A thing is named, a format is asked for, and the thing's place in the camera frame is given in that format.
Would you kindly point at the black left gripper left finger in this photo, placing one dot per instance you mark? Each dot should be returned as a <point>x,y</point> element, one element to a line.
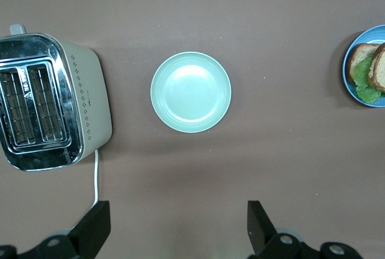
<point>90,232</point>

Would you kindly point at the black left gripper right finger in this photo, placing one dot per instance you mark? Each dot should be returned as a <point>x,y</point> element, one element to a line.
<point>261,235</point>

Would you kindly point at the blue round plate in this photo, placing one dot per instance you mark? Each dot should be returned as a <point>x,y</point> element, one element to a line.
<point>350,93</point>

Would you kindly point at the green lettuce leaf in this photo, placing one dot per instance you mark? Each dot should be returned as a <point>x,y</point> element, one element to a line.
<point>365,93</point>

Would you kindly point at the toasted brown bread slice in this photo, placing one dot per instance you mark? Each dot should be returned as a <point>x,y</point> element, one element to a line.
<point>379,70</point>
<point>359,54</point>

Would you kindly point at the mint green round plate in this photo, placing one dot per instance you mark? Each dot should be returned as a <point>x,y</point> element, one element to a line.
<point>191,92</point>

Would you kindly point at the beige chrome toaster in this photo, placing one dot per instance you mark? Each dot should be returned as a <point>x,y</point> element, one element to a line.
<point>90,90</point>

